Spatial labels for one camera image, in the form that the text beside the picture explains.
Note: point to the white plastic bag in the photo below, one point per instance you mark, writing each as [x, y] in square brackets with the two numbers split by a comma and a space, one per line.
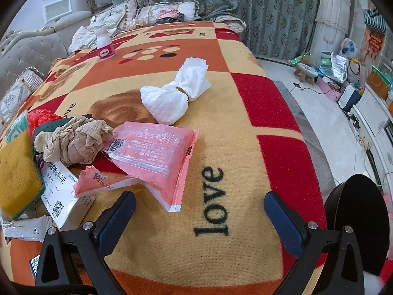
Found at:
[349, 48]

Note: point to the green patterned curtain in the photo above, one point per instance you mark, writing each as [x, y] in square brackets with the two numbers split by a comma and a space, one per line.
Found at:
[270, 15]

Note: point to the pink torn wrapper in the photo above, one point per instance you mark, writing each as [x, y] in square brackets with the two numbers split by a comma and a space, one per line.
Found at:
[92, 181]

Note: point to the blue white box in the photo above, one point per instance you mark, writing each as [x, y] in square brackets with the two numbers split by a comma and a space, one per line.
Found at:
[350, 98]

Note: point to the pink plastic packet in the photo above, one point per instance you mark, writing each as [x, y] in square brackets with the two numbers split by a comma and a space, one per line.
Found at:
[153, 153]

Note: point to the patterned pillows pile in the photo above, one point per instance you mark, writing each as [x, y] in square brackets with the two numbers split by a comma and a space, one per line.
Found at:
[27, 49]

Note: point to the red plastic bag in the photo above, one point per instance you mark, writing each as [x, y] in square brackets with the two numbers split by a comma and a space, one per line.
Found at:
[43, 118]

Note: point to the white sachet wrapper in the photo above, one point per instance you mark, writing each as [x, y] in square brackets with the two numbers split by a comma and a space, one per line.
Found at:
[27, 227]

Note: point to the beige stocking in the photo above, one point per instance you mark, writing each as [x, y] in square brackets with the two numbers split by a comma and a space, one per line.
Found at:
[70, 141]

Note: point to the small white barcode box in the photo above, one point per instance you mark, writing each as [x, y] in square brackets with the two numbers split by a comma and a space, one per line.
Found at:
[34, 265]

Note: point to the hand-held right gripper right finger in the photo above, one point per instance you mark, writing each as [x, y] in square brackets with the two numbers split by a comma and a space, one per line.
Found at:
[284, 221]

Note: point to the yellow green sponge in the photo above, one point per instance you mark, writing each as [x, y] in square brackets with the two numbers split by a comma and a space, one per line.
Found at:
[18, 175]

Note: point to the white tv cabinet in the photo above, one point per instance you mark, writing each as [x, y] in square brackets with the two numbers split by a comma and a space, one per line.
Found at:
[374, 119]

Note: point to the small red hanging decoration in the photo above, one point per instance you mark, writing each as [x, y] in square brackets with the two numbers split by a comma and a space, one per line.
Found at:
[376, 44]

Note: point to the white pill bottle pink label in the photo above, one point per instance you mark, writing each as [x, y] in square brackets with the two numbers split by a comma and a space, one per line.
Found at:
[104, 44]

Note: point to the green tissue pack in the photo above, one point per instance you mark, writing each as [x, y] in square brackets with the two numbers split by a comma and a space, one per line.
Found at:
[17, 129]

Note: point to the white crumpled cloth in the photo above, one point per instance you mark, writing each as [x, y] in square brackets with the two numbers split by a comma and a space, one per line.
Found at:
[83, 37]

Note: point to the silver foil bag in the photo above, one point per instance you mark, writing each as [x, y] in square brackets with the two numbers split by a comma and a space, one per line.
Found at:
[338, 67]

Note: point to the large white medicine box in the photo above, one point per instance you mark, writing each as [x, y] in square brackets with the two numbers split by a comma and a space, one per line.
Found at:
[61, 196]

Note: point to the brown paper bag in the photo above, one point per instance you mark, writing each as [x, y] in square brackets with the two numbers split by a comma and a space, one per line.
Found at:
[379, 83]

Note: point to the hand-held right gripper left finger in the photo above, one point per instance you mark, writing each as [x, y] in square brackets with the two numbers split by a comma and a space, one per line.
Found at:
[113, 221]

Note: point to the pink clothes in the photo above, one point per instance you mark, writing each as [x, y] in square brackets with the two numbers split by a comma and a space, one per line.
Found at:
[169, 14]

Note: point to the small wooden stool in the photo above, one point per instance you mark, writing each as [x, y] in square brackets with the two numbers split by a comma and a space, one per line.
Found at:
[305, 70]

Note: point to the striped tote bag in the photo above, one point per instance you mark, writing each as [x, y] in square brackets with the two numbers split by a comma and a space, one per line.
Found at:
[374, 21]

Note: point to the printed rose blanket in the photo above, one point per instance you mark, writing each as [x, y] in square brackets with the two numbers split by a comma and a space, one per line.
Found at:
[215, 113]

